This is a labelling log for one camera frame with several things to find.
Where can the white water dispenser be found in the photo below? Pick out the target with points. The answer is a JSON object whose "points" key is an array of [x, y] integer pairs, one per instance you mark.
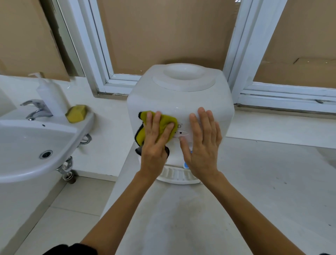
{"points": [[181, 97]]}

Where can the chrome sink pipes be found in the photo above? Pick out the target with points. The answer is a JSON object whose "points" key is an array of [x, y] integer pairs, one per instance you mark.
{"points": [[68, 168]]}

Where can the white soap pump bottle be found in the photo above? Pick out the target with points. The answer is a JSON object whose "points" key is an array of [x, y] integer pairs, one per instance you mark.
{"points": [[51, 97]]}

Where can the person's left hand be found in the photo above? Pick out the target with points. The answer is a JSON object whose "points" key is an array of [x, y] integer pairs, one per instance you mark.
{"points": [[155, 152]]}

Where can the white drip tray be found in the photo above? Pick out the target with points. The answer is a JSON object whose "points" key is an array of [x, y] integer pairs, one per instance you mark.
{"points": [[176, 176]]}

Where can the blue tap lever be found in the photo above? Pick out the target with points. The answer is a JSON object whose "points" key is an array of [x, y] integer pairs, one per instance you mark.
{"points": [[185, 165]]}

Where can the metal sink drain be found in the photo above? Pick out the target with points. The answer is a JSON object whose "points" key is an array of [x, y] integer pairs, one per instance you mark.
{"points": [[46, 154]]}

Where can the chrome faucet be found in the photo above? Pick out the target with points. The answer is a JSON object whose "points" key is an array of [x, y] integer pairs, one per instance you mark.
{"points": [[36, 109]]}

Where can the brown cardboard window cover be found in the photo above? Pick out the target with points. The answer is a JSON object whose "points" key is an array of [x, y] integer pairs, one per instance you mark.
{"points": [[302, 44], [168, 34]]}

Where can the white ceramic sink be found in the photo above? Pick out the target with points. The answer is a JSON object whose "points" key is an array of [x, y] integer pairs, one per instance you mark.
{"points": [[34, 147]]}

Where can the person's right hand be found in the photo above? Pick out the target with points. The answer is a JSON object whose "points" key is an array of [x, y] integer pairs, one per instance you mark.
{"points": [[203, 152]]}

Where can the yellow grey cleaning cloth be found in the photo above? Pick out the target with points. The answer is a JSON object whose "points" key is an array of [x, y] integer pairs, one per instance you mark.
{"points": [[165, 122]]}

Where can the yellow sponge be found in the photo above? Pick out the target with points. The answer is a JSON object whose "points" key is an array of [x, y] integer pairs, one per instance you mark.
{"points": [[76, 113]]}

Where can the person's left forearm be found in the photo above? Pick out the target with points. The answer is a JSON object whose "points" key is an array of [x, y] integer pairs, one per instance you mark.
{"points": [[120, 215]]}

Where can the large taped brown cardboard sheet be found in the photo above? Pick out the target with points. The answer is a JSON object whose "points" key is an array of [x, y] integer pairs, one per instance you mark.
{"points": [[26, 36]]}

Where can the white window frame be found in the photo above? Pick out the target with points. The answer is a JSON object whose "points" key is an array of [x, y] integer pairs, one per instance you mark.
{"points": [[99, 65]]}

